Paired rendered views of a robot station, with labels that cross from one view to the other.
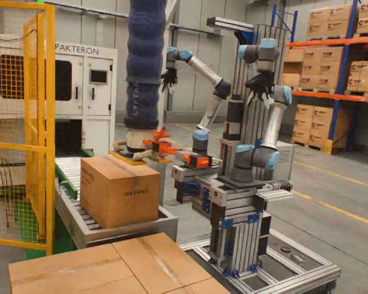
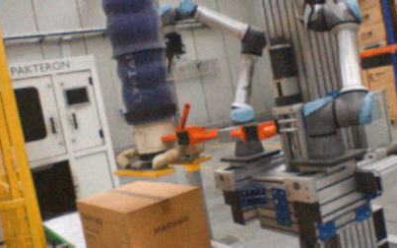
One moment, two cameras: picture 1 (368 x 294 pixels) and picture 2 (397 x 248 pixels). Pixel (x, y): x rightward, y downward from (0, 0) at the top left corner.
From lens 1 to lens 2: 0.40 m
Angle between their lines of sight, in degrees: 9
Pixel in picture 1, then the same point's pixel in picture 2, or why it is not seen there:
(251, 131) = (316, 84)
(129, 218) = not seen: outside the picture
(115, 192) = (140, 231)
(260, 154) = (346, 103)
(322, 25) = not seen: outside the picture
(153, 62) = (146, 18)
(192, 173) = (246, 173)
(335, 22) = not seen: outside the picture
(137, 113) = (141, 97)
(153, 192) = (196, 217)
